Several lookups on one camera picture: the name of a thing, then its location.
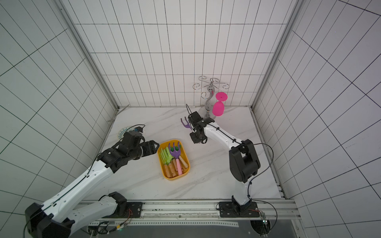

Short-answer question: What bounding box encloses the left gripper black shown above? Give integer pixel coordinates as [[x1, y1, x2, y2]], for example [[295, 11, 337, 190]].
[[129, 140, 160, 160]]

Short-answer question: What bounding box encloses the purple fork pink handle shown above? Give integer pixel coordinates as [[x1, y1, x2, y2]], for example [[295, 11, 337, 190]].
[[168, 142, 183, 175], [181, 117, 192, 129]]

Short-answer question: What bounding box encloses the green fork wooden handle long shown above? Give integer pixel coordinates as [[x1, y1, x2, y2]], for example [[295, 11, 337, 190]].
[[163, 147, 178, 178]]

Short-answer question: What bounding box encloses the dark green small rake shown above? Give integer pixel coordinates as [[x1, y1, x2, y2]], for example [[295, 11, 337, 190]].
[[177, 142, 189, 169]]

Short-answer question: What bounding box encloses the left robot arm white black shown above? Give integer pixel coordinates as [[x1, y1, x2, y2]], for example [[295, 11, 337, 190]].
[[22, 131, 160, 238]]

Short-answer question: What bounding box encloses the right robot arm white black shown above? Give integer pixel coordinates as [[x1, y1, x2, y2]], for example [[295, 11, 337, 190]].
[[188, 112, 261, 215]]

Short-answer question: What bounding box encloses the yellow plastic storage box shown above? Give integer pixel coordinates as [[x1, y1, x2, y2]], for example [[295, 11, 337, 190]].
[[157, 139, 191, 180]]

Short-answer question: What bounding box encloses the silver cup holder stand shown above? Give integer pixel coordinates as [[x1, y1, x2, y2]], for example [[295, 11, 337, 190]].
[[192, 75, 230, 119]]

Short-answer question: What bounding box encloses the patterned small bowl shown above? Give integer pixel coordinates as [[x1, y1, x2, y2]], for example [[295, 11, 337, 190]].
[[118, 126, 135, 139]]

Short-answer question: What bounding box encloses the pink plastic goblet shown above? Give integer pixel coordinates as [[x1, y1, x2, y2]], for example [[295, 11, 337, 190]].
[[212, 92, 228, 117]]

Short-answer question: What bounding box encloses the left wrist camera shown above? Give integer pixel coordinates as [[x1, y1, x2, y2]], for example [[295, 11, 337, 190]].
[[134, 127, 143, 133]]

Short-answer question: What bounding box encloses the metal base rail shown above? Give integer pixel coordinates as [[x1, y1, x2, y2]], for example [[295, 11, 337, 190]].
[[69, 199, 301, 230]]

